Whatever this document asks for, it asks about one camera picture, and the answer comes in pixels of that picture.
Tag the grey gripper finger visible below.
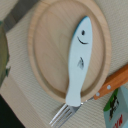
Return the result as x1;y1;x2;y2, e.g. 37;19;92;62
0;21;10;86

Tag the blue milk carton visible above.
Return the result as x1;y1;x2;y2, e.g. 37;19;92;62
103;86;128;128

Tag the round wooden plate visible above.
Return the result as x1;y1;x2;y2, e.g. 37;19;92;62
28;0;112;103

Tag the beige woven placemat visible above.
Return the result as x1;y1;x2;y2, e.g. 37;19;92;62
0;0;128;128

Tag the wooden handled fork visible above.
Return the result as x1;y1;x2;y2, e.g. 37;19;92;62
50;64;128;128

